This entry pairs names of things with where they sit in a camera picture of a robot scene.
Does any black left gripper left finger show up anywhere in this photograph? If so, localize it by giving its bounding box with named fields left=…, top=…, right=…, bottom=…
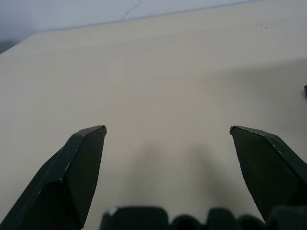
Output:
left=0, top=125, right=107, bottom=230

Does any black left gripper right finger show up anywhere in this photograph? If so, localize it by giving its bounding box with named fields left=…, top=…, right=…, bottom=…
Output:
left=229, top=125, right=307, bottom=225

